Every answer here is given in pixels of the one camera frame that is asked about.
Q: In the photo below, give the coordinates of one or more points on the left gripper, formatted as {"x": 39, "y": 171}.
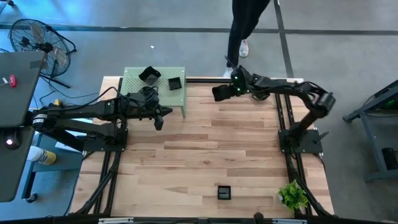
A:
{"x": 140, "y": 109}

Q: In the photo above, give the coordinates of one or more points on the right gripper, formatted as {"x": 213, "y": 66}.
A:
{"x": 244, "y": 82}

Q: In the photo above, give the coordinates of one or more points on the black small square mini plate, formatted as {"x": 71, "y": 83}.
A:
{"x": 175, "y": 83}
{"x": 224, "y": 193}

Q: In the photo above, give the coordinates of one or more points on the black angular deep mini plate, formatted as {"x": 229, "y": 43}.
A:
{"x": 150, "y": 75}

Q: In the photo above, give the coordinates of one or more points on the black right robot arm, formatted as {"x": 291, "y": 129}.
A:
{"x": 286, "y": 87}

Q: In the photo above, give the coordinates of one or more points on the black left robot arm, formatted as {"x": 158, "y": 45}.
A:
{"x": 93, "y": 109}

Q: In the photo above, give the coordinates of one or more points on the black shallow mini plate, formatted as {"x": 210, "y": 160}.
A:
{"x": 260, "y": 97}

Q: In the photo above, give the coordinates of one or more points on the white paper sheet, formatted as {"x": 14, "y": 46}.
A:
{"x": 84, "y": 121}

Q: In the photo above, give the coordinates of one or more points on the person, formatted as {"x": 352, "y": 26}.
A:
{"x": 245, "y": 18}

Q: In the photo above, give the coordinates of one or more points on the yellow power plug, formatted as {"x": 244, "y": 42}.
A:
{"x": 57, "y": 102}

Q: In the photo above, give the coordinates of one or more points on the black clamp lever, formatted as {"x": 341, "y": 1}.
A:
{"x": 321, "y": 137}

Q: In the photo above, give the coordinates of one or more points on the artificial green potted plant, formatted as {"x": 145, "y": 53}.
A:
{"x": 293, "y": 196}

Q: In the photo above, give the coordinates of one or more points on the white and yellow bottle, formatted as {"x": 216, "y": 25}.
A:
{"x": 42, "y": 156}

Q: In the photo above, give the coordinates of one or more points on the black floor fan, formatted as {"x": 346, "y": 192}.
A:
{"x": 40, "y": 46}

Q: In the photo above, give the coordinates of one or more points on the grey side desk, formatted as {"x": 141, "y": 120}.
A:
{"x": 18, "y": 93}

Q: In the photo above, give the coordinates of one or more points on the black mouse with light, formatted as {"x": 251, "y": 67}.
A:
{"x": 11, "y": 141}

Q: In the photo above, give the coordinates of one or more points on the small red tag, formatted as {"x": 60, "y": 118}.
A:
{"x": 12, "y": 80}

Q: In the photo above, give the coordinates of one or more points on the grey metal cart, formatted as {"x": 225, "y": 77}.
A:
{"x": 373, "y": 124}

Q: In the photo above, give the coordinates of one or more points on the black box device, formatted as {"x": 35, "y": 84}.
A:
{"x": 390, "y": 158}

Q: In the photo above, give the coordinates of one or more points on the silver bracket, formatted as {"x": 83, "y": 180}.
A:
{"x": 115, "y": 220}
{"x": 289, "y": 221}

